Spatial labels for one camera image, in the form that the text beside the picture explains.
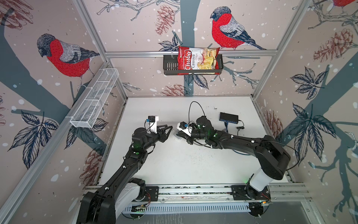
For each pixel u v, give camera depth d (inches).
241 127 39.5
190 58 34.6
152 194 28.7
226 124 40.5
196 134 28.1
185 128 27.0
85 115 28.0
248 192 25.9
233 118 41.1
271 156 17.8
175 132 30.4
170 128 29.7
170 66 37.4
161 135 27.0
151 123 27.1
